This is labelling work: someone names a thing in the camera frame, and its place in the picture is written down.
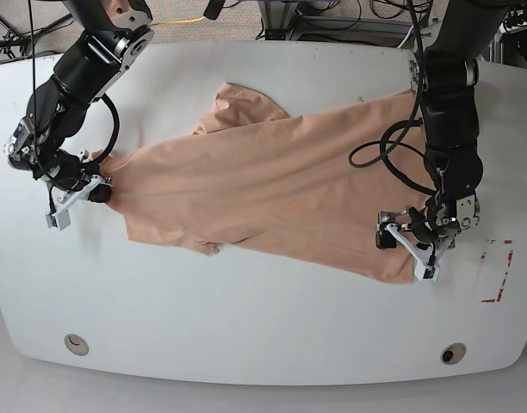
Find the left table cable grommet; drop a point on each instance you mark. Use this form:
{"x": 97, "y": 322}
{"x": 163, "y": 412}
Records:
{"x": 76, "y": 345}

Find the red tape rectangle marking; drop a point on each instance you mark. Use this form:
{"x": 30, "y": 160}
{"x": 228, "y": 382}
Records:
{"x": 495, "y": 262}

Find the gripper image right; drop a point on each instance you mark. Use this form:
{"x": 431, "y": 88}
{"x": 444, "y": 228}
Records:
{"x": 430, "y": 231}

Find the table cable grommet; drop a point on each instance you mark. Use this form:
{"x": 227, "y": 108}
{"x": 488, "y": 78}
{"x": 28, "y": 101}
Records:
{"x": 453, "y": 354}
{"x": 76, "y": 345}

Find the black tripod on floor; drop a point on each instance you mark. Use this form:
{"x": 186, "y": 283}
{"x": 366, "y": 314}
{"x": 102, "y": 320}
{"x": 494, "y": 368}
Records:
{"x": 17, "y": 46}

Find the aluminium frame stand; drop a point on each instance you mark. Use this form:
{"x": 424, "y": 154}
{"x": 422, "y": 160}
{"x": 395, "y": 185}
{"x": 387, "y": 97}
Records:
{"x": 277, "y": 17}

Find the peach T-shirt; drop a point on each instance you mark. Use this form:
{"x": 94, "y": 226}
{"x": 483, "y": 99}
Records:
{"x": 253, "y": 176}

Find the right table cable grommet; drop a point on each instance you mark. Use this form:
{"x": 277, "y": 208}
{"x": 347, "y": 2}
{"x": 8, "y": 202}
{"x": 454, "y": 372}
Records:
{"x": 453, "y": 354}

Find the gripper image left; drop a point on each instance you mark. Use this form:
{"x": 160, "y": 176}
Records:
{"x": 40, "y": 152}

